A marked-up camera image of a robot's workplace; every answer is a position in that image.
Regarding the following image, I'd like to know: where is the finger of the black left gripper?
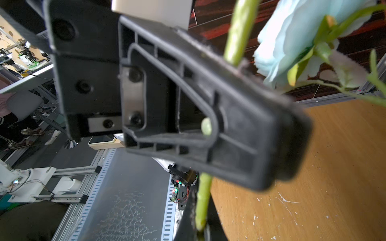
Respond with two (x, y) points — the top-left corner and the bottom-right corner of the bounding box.
(118, 16), (312, 191)

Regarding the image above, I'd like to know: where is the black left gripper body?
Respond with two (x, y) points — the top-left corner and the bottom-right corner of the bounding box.
(43, 1), (122, 140)

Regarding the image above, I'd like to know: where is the small blue flower sprig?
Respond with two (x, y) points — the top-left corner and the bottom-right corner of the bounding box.
(195, 1), (386, 233)

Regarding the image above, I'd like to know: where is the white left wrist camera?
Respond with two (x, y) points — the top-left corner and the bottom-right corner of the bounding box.
(111, 0), (194, 30)

